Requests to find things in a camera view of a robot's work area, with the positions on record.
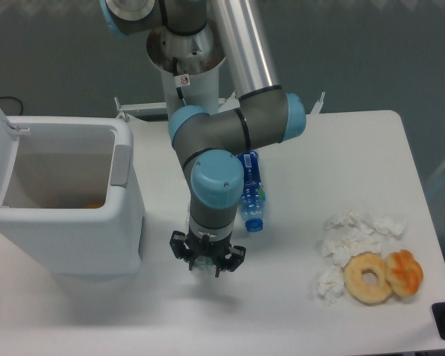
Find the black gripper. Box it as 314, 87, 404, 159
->
169, 231, 246, 277

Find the clear green label bottle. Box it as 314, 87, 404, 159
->
185, 207, 215, 279

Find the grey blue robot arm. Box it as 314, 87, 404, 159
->
101, 1, 306, 273

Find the blue plastic bottle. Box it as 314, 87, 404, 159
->
237, 151, 266, 232

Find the crumpled white tissue lower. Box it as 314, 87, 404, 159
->
316, 266, 345, 306

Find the crumpled white tissue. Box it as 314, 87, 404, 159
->
321, 210, 407, 268
316, 266, 345, 306

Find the crumpled white tissue upper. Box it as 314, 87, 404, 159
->
321, 210, 407, 268

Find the white open trash bin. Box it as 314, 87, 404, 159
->
0, 108, 145, 275

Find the orange glazed twisted bun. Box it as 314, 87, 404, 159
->
385, 249, 423, 297

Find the plain ring donut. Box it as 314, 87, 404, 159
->
343, 253, 392, 305

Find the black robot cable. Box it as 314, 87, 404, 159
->
171, 56, 188, 105

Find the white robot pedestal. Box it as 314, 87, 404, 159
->
147, 22, 225, 116

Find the black floor cable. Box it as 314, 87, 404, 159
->
0, 96, 24, 114

